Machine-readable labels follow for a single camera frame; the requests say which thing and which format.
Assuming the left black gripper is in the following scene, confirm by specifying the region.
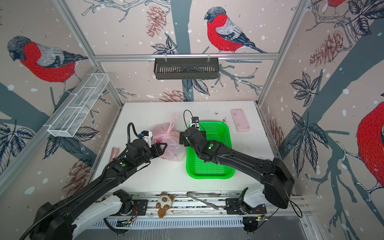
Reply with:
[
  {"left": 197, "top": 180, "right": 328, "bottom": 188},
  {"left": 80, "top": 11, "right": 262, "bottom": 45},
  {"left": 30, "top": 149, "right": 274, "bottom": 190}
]
[{"left": 135, "top": 141, "right": 168, "bottom": 168}]

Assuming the pink plastic bag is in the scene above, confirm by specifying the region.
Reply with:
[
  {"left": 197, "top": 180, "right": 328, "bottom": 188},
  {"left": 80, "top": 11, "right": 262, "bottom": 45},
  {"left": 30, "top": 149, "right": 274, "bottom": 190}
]
[{"left": 151, "top": 113, "right": 186, "bottom": 162}]

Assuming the green plastic basket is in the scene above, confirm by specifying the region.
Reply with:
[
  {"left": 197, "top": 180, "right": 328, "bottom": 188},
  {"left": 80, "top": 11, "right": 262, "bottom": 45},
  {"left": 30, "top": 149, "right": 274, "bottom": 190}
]
[{"left": 185, "top": 120, "right": 237, "bottom": 180}]

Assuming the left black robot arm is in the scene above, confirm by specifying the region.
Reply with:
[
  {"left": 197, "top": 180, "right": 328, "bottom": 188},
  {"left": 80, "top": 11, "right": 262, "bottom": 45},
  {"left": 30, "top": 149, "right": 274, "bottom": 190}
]
[{"left": 20, "top": 139, "right": 168, "bottom": 240}]

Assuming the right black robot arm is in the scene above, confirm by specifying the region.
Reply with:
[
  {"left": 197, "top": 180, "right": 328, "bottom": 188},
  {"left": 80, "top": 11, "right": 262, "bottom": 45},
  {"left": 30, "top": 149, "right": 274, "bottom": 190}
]
[{"left": 180, "top": 126, "right": 295, "bottom": 209}]

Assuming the brown plush toy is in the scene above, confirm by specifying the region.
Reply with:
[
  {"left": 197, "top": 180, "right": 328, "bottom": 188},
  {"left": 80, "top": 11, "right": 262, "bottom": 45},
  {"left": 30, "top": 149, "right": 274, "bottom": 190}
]
[{"left": 156, "top": 192, "right": 175, "bottom": 219}]

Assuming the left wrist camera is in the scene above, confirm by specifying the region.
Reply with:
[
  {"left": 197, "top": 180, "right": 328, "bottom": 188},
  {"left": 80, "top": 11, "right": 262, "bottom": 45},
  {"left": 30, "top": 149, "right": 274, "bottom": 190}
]
[{"left": 140, "top": 131, "right": 153, "bottom": 147}]

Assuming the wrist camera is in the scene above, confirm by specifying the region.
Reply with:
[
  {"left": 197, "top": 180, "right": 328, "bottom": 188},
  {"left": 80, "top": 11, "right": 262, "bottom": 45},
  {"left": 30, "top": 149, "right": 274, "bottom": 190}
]
[
  {"left": 140, "top": 131, "right": 153, "bottom": 147},
  {"left": 191, "top": 117, "right": 200, "bottom": 130}
]

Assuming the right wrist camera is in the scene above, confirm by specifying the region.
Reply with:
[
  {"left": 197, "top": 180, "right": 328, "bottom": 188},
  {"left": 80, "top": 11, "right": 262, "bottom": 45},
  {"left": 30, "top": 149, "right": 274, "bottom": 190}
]
[{"left": 191, "top": 117, "right": 200, "bottom": 130}]

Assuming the grey flat cable strip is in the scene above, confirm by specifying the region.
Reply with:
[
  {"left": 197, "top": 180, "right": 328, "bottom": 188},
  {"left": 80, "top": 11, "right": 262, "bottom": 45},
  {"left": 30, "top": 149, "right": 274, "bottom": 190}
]
[{"left": 186, "top": 191, "right": 221, "bottom": 211}]

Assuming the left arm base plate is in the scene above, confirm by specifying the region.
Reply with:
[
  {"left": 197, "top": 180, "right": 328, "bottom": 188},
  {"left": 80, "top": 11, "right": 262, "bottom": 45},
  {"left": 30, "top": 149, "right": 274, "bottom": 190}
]
[{"left": 118, "top": 199, "right": 148, "bottom": 217}]

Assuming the black hanging wall basket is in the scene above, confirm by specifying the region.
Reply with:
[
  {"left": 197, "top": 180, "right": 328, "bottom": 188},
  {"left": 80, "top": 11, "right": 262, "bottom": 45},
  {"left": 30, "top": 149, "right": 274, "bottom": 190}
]
[{"left": 154, "top": 58, "right": 220, "bottom": 80}]

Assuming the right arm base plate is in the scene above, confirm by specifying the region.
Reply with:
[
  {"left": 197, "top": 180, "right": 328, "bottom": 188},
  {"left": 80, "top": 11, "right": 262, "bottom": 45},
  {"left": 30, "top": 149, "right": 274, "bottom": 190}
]
[{"left": 224, "top": 198, "right": 267, "bottom": 216}]

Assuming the white wire mesh shelf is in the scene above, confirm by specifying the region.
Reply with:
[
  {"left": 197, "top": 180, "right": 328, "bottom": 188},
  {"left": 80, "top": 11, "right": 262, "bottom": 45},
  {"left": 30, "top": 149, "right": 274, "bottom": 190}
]
[{"left": 48, "top": 73, "right": 110, "bottom": 138}]

